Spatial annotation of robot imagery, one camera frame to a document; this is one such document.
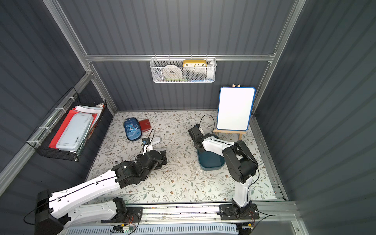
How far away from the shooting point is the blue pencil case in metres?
1.04

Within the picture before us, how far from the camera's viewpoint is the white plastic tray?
65 cm

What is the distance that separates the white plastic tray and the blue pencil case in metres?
0.32
